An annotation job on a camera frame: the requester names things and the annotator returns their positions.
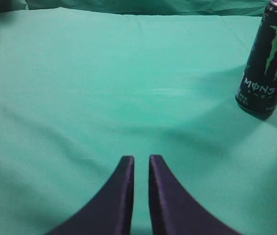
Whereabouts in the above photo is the black Monster energy can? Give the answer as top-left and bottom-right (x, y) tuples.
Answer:
(235, 0), (277, 114)

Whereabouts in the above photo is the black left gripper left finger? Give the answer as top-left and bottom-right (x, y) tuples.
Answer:
(47, 156), (134, 235)

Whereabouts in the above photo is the green tablecloth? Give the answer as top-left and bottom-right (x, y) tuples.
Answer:
(0, 8), (277, 235)

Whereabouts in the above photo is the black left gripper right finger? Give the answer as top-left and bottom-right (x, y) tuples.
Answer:
(149, 155), (239, 235)

